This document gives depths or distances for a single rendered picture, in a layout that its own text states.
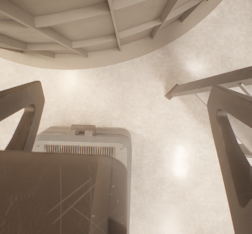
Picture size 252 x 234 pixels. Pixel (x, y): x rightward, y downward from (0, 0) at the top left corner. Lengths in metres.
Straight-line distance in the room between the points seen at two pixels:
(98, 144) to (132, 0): 0.74
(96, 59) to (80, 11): 0.76
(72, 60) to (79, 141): 0.48
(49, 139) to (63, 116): 0.26
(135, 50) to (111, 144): 0.55
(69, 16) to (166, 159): 1.08
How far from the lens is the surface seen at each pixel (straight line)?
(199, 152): 1.47
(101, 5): 0.57
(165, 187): 1.51
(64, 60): 1.36
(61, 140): 1.16
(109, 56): 1.31
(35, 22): 0.60
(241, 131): 1.19
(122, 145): 1.12
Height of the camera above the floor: 1.33
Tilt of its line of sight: 83 degrees down
